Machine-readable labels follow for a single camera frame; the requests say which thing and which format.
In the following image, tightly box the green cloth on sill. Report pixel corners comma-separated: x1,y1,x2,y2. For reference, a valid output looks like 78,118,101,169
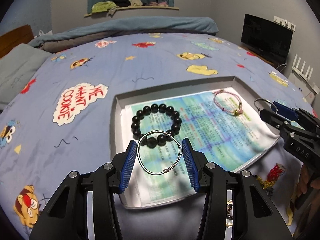
91,1,118,14

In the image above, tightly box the grey pillow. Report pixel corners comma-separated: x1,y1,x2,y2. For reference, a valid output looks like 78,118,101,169
0,44,52,110

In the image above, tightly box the silver wire bangle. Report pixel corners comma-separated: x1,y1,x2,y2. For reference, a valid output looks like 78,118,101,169
137,130,182,176

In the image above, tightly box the dark wire bangle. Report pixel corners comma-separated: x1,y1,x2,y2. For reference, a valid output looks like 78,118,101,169
253,98,278,113

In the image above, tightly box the black bead bracelet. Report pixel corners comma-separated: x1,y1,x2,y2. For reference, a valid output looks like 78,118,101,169
131,103,182,149

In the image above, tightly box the wooden window sill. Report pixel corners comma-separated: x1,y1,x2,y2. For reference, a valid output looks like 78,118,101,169
83,5,180,18

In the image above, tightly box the wooden tv stand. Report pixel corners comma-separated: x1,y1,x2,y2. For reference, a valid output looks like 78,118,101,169
238,46,287,69

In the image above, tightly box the red bead tassel bracelet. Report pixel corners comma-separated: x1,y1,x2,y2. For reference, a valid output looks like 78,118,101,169
254,163,287,197

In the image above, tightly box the white wifi router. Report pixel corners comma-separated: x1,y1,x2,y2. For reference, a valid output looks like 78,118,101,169
289,54,319,104

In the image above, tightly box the pink cord bracelet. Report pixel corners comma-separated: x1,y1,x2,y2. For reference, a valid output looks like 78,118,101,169
213,89,244,117

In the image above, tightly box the black cloth on sill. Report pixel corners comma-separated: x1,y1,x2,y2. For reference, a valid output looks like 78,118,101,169
112,0,131,8

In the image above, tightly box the teal folded blanket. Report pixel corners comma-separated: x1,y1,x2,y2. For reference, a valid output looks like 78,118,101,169
28,16,219,53

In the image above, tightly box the grey shallow tray box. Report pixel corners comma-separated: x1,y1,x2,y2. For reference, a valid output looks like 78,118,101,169
109,75,281,209

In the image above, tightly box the printed blue-green paper sheet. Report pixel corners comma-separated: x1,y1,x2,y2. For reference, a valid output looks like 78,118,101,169
121,87,279,209

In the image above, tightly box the black television screen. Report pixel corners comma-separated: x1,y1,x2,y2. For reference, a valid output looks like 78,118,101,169
241,14,293,64

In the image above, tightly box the white wall hook rack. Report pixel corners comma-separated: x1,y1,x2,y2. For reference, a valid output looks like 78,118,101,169
273,16,296,32

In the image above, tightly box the blue cartoon bedsheet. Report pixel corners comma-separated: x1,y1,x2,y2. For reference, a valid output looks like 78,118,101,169
1,33,311,239

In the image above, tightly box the wooden headboard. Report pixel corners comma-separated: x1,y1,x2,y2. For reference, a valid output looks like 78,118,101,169
0,25,34,58

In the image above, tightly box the beige cloth on sill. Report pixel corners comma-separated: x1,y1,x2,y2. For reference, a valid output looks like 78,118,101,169
128,0,143,7

